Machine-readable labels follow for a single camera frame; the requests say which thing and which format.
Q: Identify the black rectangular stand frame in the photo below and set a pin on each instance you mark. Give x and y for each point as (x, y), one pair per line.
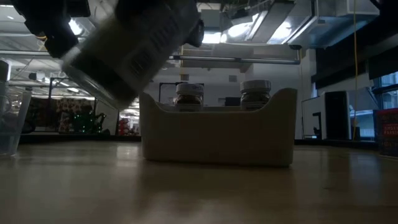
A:
(168, 83)

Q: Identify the cluttered background shelf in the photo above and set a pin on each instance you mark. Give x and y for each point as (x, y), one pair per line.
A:
(43, 112)

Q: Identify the tall black cabinet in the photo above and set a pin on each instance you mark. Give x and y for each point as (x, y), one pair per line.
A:
(337, 118)

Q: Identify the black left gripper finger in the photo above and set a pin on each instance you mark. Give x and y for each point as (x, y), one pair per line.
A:
(196, 34)

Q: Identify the large rectangular air duct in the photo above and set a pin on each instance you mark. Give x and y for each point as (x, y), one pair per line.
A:
(342, 28)

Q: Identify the red background object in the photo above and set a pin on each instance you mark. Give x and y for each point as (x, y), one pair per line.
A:
(124, 126)

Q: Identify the white lid spice jar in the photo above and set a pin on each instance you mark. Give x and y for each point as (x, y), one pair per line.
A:
(255, 96)
(189, 99)

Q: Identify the black monitor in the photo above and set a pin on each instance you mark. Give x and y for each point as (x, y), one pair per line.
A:
(231, 101)

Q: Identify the white board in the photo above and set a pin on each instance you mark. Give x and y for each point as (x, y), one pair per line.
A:
(112, 121)

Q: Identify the clear plastic bin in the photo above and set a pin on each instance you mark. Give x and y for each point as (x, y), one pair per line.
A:
(15, 133)

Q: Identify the background robot green lights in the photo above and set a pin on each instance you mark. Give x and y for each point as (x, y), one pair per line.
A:
(87, 124)

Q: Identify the long grey pipe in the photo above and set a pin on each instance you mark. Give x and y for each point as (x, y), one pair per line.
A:
(217, 59)

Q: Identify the white plastic storage bin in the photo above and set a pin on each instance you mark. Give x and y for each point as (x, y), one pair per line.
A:
(217, 137)

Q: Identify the smoked paprika tin red lid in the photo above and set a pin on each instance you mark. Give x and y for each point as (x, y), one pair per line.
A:
(388, 133)

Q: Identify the white panel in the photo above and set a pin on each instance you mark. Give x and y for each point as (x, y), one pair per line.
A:
(308, 109)

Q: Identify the fluorescent light panel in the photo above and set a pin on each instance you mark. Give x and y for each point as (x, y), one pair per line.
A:
(213, 37)

